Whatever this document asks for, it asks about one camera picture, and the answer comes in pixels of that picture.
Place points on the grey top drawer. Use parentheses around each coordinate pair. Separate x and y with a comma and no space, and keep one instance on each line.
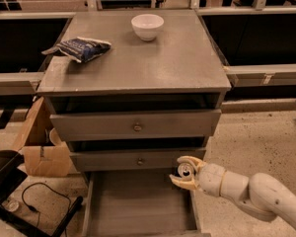
(135,125)

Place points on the blue chip bag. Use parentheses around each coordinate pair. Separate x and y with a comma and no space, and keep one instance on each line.
(80,49)

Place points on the white ceramic bowl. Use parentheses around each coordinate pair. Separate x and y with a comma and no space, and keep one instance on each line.
(147,26)

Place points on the small round floor disc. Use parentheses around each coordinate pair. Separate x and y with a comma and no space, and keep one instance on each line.
(11,205)

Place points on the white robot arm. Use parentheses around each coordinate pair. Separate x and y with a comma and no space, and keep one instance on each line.
(260,196)

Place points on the grey open bottom drawer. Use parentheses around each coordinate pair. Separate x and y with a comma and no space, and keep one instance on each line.
(139,203)

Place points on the blue pepsi can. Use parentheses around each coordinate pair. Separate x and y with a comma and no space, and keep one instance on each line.
(185,171)

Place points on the grey wooden drawer cabinet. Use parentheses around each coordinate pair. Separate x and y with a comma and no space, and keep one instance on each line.
(177,71)

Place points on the brown cardboard box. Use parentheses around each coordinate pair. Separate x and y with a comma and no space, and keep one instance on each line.
(44,153)

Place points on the grey middle drawer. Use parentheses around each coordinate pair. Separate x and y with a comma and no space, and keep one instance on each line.
(131,159)

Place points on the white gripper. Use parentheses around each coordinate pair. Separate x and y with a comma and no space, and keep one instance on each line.
(211,179)

